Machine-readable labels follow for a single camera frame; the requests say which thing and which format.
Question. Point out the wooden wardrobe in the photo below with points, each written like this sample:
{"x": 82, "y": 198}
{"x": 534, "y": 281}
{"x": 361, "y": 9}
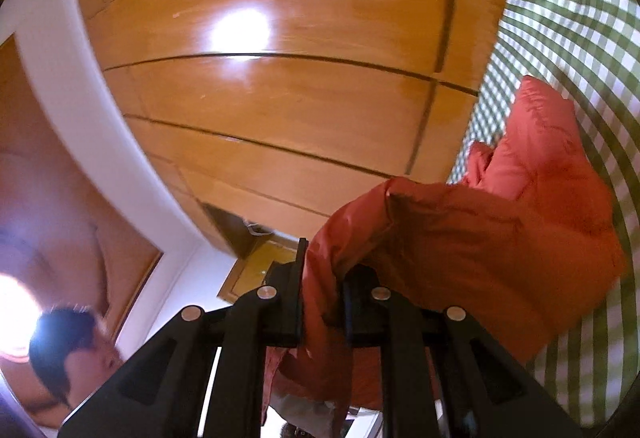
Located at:
{"x": 300, "y": 118}

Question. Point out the red puffer jacket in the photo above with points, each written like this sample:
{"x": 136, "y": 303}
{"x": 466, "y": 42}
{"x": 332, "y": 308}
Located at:
{"x": 475, "y": 238}

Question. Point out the green checked bed sheet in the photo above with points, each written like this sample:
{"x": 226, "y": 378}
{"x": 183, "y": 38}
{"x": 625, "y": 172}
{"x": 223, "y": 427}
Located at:
{"x": 560, "y": 18}

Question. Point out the person's head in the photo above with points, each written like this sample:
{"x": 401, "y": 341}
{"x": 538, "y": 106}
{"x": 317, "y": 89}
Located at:
{"x": 60, "y": 348}

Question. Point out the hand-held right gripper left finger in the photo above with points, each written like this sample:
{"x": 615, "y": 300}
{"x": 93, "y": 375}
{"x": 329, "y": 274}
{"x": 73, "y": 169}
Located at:
{"x": 287, "y": 313}

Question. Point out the wooden door with shelf niche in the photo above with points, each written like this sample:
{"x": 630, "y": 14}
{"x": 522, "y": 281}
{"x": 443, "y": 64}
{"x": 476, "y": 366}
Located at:
{"x": 250, "y": 278}

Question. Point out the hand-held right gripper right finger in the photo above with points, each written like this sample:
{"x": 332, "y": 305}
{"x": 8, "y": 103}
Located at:
{"x": 360, "y": 318}

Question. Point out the ceiling lamp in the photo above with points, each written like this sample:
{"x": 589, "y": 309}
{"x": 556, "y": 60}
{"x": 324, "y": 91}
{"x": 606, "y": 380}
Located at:
{"x": 15, "y": 313}

